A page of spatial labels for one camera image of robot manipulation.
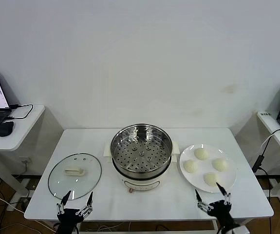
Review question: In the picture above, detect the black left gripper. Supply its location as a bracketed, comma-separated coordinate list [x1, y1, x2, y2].
[56, 190, 94, 234]

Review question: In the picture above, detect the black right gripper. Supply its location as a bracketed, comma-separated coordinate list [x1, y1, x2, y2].
[194, 182, 236, 229]

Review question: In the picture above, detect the white steamed baozi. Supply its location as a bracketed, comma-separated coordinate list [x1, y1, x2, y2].
[204, 172, 222, 188]
[183, 159, 199, 175]
[194, 148, 209, 161]
[212, 157, 229, 172]

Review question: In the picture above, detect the glass lid with cream handle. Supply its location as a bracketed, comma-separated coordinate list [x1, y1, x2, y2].
[48, 153, 102, 201]

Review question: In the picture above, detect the perforated steel steamer basket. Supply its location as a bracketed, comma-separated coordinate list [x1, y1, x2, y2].
[110, 123, 173, 178]

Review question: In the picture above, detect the round white plate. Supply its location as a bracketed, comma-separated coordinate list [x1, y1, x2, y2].
[179, 143, 237, 194]

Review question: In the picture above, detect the white work table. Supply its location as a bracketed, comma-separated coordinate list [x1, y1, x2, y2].
[23, 127, 275, 234]

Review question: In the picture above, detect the white electric cooker base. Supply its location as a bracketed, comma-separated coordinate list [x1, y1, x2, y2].
[103, 141, 180, 195]

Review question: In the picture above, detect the black computer mouse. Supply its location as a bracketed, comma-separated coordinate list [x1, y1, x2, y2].
[0, 121, 15, 137]

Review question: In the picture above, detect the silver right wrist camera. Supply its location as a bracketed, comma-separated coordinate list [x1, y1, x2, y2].
[231, 225, 250, 234]

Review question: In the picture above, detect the black charger with cable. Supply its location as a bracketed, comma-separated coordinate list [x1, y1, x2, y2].
[251, 128, 280, 198]

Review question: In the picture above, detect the black laptop power cable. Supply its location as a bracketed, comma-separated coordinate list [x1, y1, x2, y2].
[4, 104, 34, 120]

